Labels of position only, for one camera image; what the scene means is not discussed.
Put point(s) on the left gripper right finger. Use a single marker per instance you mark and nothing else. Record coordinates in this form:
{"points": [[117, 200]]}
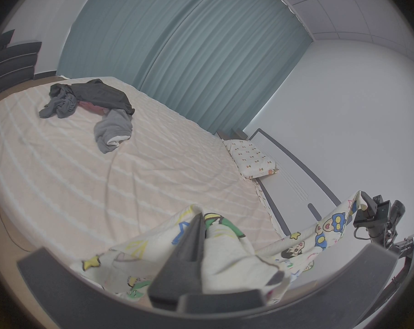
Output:
{"points": [[220, 303]]}

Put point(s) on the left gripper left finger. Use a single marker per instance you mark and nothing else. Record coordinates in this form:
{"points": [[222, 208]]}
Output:
{"points": [[179, 272]]}

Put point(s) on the white printed pyjama top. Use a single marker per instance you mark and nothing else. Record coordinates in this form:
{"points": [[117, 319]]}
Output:
{"points": [[227, 252]]}

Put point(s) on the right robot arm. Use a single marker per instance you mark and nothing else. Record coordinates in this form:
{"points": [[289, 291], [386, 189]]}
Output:
{"points": [[397, 211]]}

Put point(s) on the white printed pillow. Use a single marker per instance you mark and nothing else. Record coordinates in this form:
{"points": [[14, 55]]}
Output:
{"points": [[251, 158]]}

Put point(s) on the bed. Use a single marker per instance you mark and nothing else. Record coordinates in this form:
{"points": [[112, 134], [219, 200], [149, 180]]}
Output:
{"points": [[90, 170]]}

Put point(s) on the grey bedside table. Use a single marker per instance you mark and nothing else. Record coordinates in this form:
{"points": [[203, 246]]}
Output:
{"points": [[239, 134]]}

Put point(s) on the light grey garment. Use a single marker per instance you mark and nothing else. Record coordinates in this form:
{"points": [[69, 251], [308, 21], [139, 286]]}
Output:
{"points": [[112, 125]]}

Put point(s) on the pink garment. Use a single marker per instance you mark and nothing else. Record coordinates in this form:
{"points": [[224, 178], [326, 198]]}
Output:
{"points": [[90, 106]]}

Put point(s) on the black garment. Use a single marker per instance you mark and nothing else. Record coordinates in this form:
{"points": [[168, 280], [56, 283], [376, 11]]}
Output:
{"points": [[100, 96]]}

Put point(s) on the dark grey garment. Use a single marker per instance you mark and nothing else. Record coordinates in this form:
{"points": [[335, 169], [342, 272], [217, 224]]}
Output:
{"points": [[61, 106]]}

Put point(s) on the blue-green curtain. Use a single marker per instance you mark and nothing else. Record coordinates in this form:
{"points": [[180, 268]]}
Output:
{"points": [[193, 46]]}

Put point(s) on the dark grey chest of drawers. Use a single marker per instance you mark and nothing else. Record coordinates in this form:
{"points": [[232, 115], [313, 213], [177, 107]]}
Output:
{"points": [[11, 60]]}

